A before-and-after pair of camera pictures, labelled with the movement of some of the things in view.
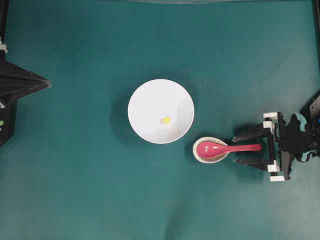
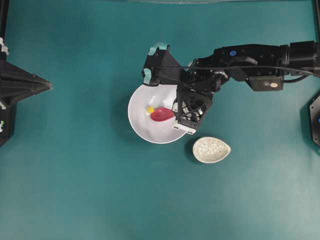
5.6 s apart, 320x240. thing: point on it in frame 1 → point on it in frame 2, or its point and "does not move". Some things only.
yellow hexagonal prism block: (166, 120) → (150, 109)
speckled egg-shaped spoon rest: (208, 160) does not move
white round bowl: (158, 98) does not move
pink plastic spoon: (210, 150) → (161, 114)
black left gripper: (10, 90) does not move
